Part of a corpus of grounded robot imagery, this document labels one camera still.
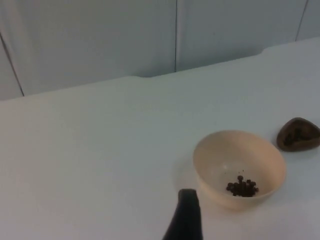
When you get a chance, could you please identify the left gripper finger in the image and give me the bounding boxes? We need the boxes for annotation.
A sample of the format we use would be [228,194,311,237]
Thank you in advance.
[161,188,204,240]

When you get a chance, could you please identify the coffee beans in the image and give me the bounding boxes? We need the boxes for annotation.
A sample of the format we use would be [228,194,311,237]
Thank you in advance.
[284,124,311,145]
[225,174,260,198]

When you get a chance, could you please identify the pale wooden bowl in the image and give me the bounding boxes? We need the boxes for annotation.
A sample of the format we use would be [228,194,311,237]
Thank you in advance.
[192,129,287,211]

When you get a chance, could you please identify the dark wooden cup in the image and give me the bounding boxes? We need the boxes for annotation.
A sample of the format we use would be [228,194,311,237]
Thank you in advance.
[276,116,320,152]

